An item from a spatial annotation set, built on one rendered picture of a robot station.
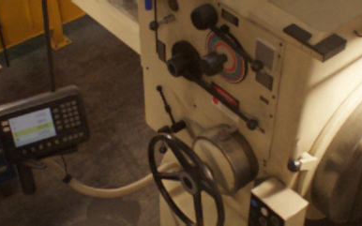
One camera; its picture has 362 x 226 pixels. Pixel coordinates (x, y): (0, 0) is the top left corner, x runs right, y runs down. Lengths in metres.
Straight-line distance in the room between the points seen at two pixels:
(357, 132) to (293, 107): 0.27
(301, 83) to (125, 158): 2.32
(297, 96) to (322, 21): 0.22
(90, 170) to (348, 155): 2.20
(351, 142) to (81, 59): 3.03
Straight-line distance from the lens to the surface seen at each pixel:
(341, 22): 1.72
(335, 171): 2.00
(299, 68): 1.70
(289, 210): 1.93
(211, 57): 1.84
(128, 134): 4.05
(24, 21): 4.63
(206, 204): 2.88
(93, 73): 4.54
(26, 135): 2.42
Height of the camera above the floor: 2.85
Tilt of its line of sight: 43 degrees down
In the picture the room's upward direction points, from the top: straight up
